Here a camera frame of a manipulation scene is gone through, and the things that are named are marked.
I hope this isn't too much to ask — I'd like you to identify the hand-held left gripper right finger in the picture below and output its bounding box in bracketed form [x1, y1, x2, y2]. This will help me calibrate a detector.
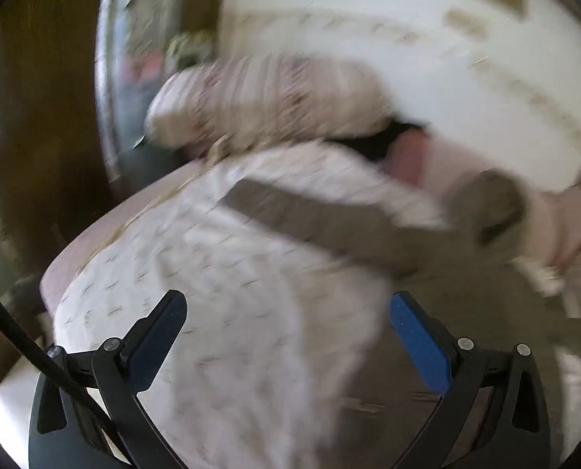
[389, 292, 551, 469]

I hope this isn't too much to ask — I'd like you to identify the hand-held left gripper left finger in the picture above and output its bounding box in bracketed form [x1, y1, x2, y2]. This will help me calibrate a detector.
[34, 290, 188, 469]

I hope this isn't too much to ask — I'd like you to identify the grey quilted jacket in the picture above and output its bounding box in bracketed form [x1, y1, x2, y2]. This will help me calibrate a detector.
[224, 168, 581, 465]

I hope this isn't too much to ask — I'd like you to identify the white printed bed sheet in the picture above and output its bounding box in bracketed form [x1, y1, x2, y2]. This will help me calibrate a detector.
[41, 144, 581, 469]

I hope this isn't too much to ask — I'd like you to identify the pink bolster cushion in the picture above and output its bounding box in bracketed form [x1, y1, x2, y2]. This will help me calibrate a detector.
[388, 129, 581, 274]

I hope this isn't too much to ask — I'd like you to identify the dark cloth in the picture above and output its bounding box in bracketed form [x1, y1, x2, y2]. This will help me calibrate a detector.
[320, 120, 425, 162]

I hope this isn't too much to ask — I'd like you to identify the striped floral pillow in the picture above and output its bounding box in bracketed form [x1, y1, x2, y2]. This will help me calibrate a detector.
[144, 54, 394, 152]

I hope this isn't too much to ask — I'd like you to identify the floral patterned cloth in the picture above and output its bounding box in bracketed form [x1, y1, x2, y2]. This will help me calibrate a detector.
[166, 32, 215, 66]

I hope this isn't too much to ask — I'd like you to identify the black cable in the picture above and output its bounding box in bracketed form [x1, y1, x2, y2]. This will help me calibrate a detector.
[0, 271, 127, 457]

